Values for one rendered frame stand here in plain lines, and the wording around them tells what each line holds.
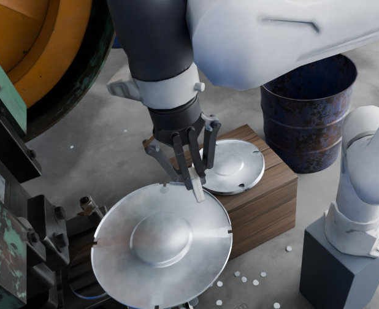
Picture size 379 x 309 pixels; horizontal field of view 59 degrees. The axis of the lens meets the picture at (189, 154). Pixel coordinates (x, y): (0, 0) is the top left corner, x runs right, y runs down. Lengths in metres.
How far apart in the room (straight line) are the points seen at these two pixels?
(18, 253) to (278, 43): 0.34
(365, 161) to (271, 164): 0.67
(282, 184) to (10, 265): 1.07
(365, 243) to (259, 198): 0.43
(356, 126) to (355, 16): 0.48
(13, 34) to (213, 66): 0.56
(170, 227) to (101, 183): 1.33
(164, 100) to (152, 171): 1.52
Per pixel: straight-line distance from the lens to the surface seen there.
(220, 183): 1.31
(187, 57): 0.43
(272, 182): 1.32
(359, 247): 1.04
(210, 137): 0.54
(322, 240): 1.07
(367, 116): 0.85
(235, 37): 0.32
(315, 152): 1.71
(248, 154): 1.40
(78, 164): 2.21
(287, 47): 0.34
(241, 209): 1.28
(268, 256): 1.54
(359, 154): 0.77
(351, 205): 0.91
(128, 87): 0.47
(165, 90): 0.43
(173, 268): 0.67
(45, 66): 0.80
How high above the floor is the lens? 1.37
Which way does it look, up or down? 44 degrees down
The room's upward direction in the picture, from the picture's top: 15 degrees counter-clockwise
